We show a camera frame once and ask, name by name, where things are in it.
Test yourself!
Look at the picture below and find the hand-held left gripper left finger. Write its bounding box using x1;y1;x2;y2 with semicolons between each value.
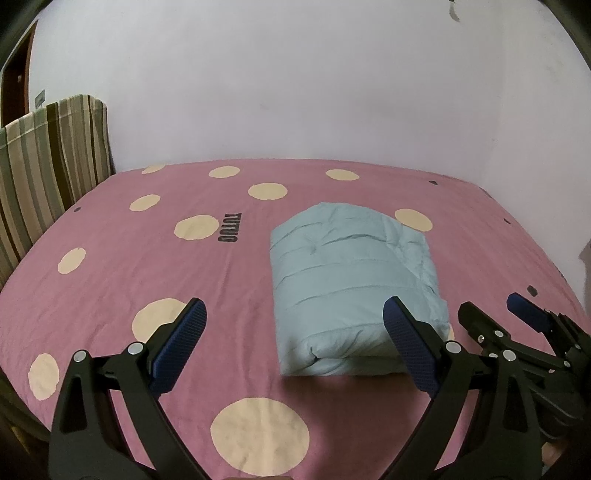
48;298;208;480

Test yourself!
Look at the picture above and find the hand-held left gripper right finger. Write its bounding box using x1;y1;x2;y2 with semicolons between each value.
384;296;541;480

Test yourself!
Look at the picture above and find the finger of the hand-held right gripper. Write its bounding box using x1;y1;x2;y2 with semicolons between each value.
506;294;591;356
458;302;566;370

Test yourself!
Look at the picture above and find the light blue quilted jacket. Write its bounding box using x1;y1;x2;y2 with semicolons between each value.
269;202;451;378

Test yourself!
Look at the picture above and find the pink polka dot bed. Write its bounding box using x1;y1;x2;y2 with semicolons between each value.
0;158;587;480

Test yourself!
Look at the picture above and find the brown wooden door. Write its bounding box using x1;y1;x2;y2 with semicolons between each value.
0;23;38;127

